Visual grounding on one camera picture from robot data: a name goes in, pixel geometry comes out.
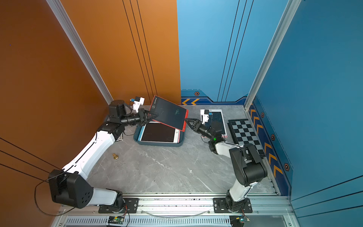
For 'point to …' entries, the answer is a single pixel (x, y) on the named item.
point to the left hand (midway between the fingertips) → (158, 113)
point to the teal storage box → (138, 131)
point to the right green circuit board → (237, 221)
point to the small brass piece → (115, 156)
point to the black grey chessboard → (244, 133)
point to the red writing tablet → (169, 113)
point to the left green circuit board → (116, 220)
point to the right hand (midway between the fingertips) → (187, 122)
